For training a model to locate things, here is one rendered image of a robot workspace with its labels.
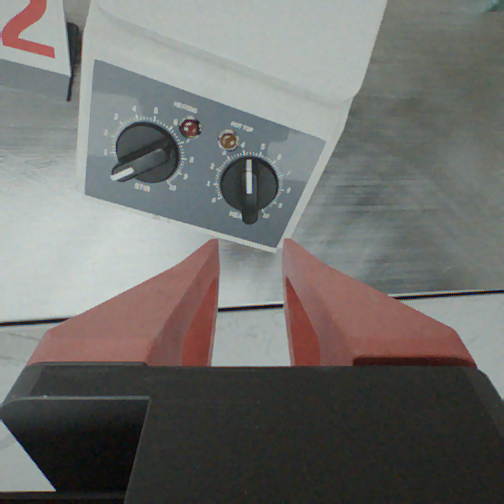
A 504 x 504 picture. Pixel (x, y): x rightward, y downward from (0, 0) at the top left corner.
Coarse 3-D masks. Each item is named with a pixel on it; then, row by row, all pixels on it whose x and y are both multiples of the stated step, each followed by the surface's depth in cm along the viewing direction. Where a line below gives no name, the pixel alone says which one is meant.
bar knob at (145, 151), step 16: (128, 128) 17; (144, 128) 17; (160, 128) 18; (128, 144) 18; (144, 144) 18; (160, 144) 17; (128, 160) 17; (144, 160) 17; (160, 160) 17; (176, 160) 18; (112, 176) 17; (128, 176) 17; (144, 176) 19; (160, 176) 19
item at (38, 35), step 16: (0, 0) 18; (16, 0) 18; (32, 0) 18; (48, 0) 18; (0, 16) 19; (16, 16) 19; (32, 16) 19; (48, 16) 19; (0, 32) 20; (16, 32) 20; (32, 32) 20; (48, 32) 20; (0, 48) 20; (16, 48) 20; (32, 48) 20; (48, 48) 20
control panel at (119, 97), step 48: (96, 96) 17; (144, 96) 17; (192, 96) 17; (96, 144) 18; (192, 144) 18; (240, 144) 18; (288, 144) 18; (96, 192) 20; (144, 192) 20; (192, 192) 20; (288, 192) 20
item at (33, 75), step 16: (64, 16) 19; (64, 32) 20; (64, 48) 20; (0, 64) 21; (16, 64) 21; (32, 64) 21; (48, 64) 21; (64, 64) 21; (0, 80) 21; (16, 80) 21; (32, 80) 21; (48, 80) 21; (64, 80) 21; (48, 96) 21; (64, 96) 21
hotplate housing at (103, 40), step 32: (96, 32) 16; (128, 32) 16; (128, 64) 16; (160, 64) 16; (192, 64) 16; (224, 96) 17; (256, 96) 17; (288, 96) 17; (320, 128) 18; (320, 160) 19; (288, 224) 21
